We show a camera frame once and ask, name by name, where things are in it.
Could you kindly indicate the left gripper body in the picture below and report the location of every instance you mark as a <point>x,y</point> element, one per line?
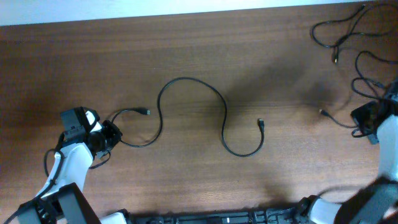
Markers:
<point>109,135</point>

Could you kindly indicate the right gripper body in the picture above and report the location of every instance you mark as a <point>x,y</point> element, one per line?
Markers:
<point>364,124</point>

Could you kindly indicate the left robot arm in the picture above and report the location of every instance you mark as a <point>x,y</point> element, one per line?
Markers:
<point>85,137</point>

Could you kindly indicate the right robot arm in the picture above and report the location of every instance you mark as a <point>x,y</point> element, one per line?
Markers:
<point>372,202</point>

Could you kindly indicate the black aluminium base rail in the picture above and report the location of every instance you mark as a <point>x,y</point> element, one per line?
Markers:
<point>281,215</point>

